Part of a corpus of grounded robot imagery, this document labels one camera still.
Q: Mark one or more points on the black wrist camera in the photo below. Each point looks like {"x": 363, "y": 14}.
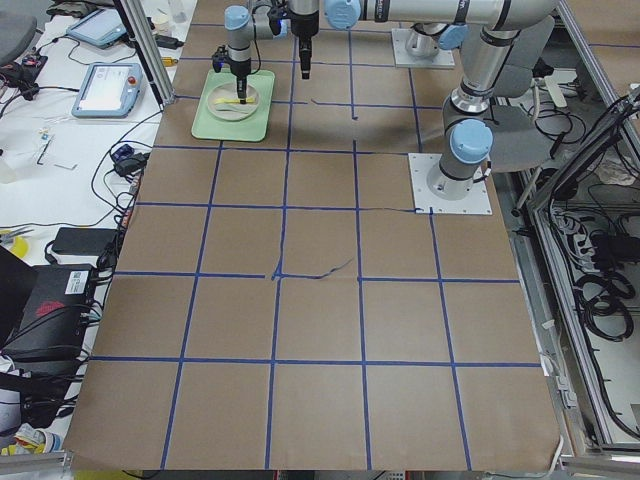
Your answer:
{"x": 219, "y": 58}

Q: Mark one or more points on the grey office chair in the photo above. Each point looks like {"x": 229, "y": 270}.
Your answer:
{"x": 517, "y": 143}

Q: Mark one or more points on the blue teach pendant far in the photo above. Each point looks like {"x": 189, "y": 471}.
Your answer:
{"x": 102, "y": 28}

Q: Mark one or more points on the light green tray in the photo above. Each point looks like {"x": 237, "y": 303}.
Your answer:
{"x": 251, "y": 129}

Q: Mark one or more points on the blue teach pendant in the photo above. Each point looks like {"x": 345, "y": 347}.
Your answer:
{"x": 102, "y": 28}
{"x": 109, "y": 90}

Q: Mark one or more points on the aluminium frame post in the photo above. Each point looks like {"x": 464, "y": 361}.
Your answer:
{"x": 137, "y": 26}

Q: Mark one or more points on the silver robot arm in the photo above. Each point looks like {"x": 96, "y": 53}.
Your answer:
{"x": 267, "y": 20}
{"x": 487, "y": 30}

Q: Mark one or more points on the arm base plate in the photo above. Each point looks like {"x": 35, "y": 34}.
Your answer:
{"x": 417, "y": 47}
{"x": 435, "y": 193}

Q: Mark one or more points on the blue teach pendant near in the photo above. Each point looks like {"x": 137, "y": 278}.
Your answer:
{"x": 109, "y": 90}

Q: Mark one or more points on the black power adapter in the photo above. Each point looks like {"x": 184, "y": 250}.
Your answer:
{"x": 82, "y": 241}

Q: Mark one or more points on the white round plate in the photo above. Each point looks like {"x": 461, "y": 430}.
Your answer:
{"x": 228, "y": 90}

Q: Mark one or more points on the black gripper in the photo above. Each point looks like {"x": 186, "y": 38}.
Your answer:
{"x": 304, "y": 26}
{"x": 241, "y": 77}

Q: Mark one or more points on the black computer box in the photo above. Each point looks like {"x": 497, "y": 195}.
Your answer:
{"x": 56, "y": 315}

